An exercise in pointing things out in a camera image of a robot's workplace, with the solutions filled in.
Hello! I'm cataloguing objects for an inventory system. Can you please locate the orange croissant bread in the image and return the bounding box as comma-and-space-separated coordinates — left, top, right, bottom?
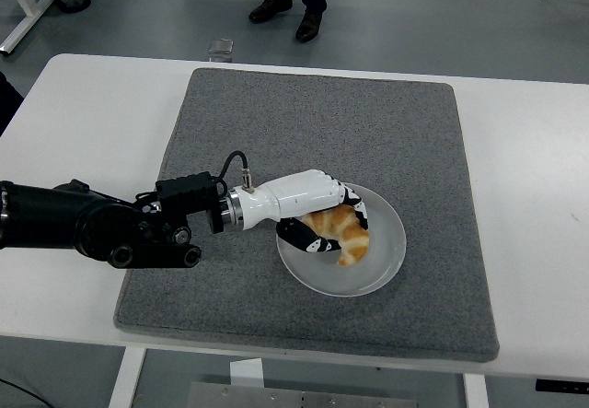
301, 204, 372, 267

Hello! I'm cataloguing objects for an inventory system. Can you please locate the grey felt mat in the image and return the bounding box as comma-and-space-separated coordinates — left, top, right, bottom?
113, 66, 502, 364

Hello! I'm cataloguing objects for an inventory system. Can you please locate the square floor socket cover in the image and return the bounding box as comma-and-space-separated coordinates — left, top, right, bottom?
207, 38, 235, 63

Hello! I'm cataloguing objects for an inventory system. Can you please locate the thin black floor cable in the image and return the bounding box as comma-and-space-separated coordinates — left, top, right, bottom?
0, 378, 45, 408

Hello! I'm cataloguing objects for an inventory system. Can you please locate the grey round plate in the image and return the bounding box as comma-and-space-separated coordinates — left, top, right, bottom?
276, 181, 408, 297

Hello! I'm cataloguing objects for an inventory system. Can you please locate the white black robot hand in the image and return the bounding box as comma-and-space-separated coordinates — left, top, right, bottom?
237, 168, 370, 255

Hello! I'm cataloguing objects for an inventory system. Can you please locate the black table control box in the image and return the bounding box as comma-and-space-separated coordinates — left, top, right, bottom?
536, 379, 589, 393

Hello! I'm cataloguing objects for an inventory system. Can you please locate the white desk leg frame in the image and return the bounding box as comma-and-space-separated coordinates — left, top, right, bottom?
0, 0, 55, 57

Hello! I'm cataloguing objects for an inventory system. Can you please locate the white table leg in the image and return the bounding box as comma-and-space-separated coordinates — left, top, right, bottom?
108, 347, 148, 408
462, 373, 490, 408

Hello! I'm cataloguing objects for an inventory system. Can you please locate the grey metal plate with screws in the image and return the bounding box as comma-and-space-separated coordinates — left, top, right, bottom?
186, 380, 418, 408

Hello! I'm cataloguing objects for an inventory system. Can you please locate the white paper sheet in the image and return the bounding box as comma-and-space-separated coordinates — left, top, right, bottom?
229, 357, 264, 389

